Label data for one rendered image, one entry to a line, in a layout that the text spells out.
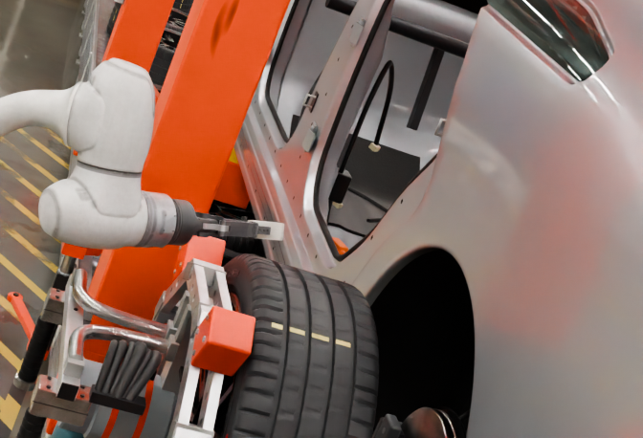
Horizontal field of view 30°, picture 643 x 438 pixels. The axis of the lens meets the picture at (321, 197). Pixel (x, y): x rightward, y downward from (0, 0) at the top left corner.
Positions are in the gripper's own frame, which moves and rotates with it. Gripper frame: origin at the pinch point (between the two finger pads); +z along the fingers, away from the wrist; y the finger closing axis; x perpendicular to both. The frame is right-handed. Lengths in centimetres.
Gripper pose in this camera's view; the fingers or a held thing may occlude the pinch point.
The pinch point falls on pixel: (265, 229)
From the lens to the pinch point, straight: 207.2
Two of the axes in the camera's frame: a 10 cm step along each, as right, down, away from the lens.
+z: 7.7, 0.9, 6.3
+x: 1.2, -9.9, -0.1
